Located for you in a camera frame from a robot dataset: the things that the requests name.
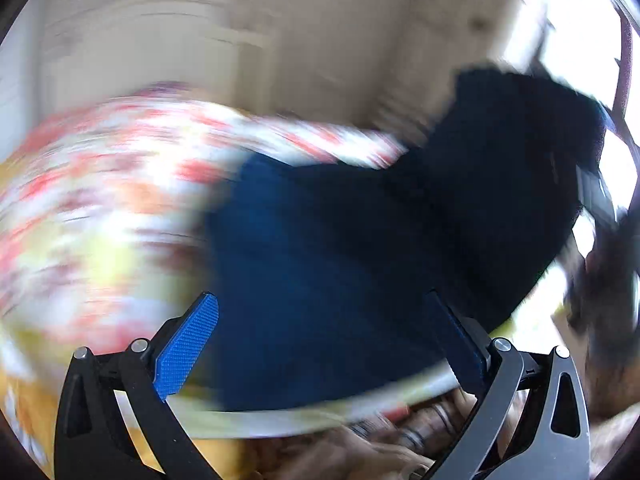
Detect person's hand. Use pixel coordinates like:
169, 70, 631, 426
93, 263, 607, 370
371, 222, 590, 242
245, 389, 476, 480

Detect blue padded jacket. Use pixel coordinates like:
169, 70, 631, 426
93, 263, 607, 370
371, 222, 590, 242
207, 68, 605, 412

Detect floral quilt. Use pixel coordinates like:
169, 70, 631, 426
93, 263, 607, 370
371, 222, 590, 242
1, 88, 402, 445

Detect white bed headboard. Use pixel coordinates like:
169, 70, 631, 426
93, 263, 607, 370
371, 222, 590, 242
41, 0, 278, 115

